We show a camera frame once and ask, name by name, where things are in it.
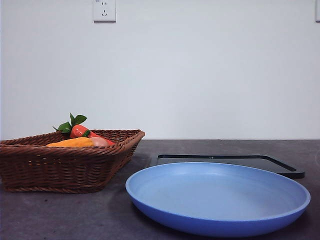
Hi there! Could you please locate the blue round plate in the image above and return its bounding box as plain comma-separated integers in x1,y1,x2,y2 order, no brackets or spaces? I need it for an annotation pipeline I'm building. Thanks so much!
125,161,312,238

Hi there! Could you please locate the brown wicker basket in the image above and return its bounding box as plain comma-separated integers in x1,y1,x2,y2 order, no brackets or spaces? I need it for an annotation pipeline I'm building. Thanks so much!
0,129,146,194

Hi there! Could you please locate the orange carrot with green leaves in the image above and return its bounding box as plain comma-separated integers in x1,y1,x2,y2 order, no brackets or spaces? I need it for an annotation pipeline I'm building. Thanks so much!
52,112,116,146

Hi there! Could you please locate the black cutting board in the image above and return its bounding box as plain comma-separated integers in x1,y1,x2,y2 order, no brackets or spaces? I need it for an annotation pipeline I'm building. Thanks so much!
156,154,306,179

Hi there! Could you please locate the white wall socket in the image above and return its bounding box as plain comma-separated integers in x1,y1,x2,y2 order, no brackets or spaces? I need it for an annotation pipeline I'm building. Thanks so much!
93,0,117,24

